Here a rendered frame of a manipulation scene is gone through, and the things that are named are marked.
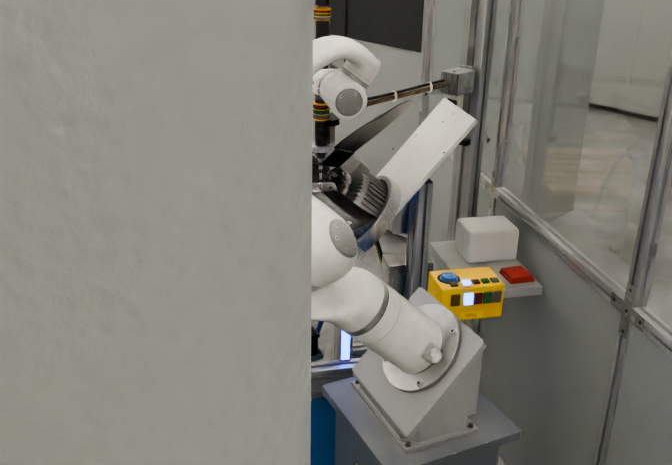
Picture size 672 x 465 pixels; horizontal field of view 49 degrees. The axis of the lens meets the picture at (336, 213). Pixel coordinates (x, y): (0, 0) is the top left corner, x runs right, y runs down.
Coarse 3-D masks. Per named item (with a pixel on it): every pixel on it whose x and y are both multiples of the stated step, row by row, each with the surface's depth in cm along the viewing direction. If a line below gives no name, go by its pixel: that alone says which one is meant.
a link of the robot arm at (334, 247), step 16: (320, 208) 126; (320, 224) 123; (336, 224) 125; (320, 240) 122; (336, 240) 123; (352, 240) 126; (320, 256) 122; (336, 256) 122; (352, 256) 125; (320, 272) 123; (336, 272) 124
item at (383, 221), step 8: (376, 176) 224; (384, 176) 219; (392, 184) 213; (392, 192) 211; (400, 192) 214; (392, 200) 209; (400, 200) 212; (384, 208) 208; (392, 208) 209; (384, 216) 207; (392, 216) 208; (376, 224) 206; (384, 224) 207; (368, 232) 207; (376, 232) 207; (384, 232) 208; (360, 240) 208; (368, 240) 208; (376, 240) 208; (360, 248) 209; (368, 248) 209
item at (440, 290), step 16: (432, 272) 182; (464, 272) 183; (480, 272) 183; (432, 288) 181; (448, 288) 175; (464, 288) 176; (480, 288) 176; (496, 288) 177; (448, 304) 176; (480, 304) 178; (496, 304) 179
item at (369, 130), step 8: (400, 104) 193; (408, 104) 201; (392, 112) 197; (400, 112) 203; (376, 120) 194; (384, 120) 201; (392, 120) 205; (360, 128) 193; (368, 128) 199; (376, 128) 203; (384, 128) 207; (352, 136) 199; (360, 136) 203; (368, 136) 206; (344, 144) 202; (352, 144) 205; (360, 144) 208
